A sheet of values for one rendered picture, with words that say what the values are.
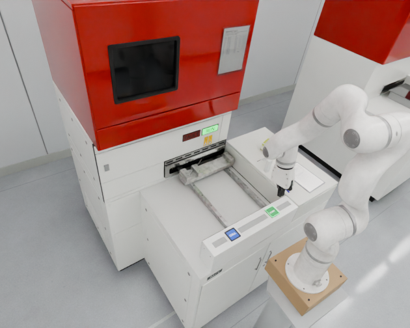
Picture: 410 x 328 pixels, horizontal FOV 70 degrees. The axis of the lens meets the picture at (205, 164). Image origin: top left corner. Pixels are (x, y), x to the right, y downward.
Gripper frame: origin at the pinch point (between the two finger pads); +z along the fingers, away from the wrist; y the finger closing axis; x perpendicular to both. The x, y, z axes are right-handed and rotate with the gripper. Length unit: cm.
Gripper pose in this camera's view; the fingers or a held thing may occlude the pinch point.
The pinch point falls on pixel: (280, 192)
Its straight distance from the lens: 142.7
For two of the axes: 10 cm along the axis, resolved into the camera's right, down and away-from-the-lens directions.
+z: 0.2, 8.5, 5.3
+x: 8.2, -3.2, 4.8
